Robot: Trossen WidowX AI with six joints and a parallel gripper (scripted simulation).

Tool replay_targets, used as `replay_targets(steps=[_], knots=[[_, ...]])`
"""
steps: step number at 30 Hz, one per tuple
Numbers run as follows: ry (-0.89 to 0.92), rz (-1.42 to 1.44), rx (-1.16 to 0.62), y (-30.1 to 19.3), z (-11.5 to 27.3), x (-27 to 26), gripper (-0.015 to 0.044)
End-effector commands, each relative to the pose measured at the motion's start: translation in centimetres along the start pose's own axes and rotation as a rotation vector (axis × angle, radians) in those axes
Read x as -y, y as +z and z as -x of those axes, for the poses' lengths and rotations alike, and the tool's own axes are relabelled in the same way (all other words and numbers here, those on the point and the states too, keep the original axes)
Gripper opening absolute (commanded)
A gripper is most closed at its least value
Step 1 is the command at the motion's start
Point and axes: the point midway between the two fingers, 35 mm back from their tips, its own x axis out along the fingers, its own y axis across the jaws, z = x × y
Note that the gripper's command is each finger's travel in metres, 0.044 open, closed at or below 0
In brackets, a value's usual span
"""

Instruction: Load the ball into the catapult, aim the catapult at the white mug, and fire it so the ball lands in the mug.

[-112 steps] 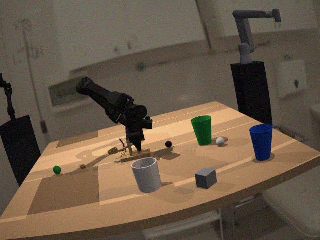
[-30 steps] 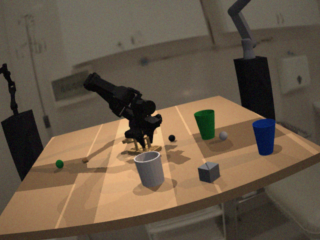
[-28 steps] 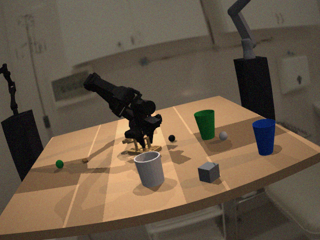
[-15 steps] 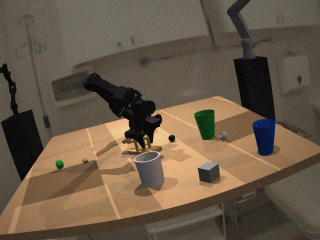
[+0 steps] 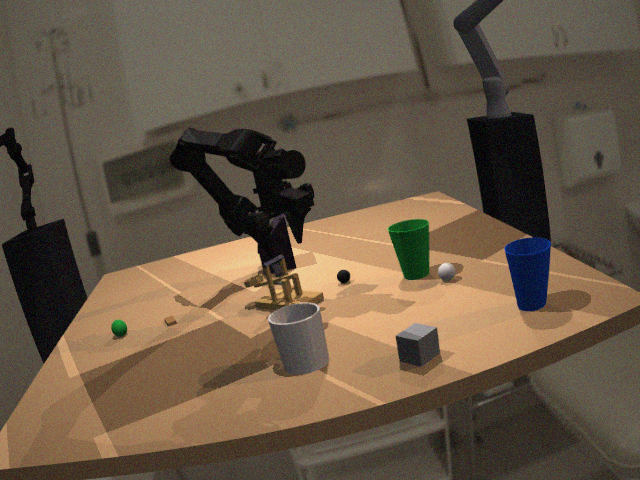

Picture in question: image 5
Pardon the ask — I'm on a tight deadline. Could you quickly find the dark blue cup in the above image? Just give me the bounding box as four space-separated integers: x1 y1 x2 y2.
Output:
505 237 551 311

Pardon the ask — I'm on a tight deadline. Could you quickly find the green plastic cup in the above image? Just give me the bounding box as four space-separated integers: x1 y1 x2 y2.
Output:
388 219 430 280

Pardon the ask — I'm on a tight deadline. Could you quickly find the green ball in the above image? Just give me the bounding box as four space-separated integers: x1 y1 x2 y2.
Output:
111 319 127 337

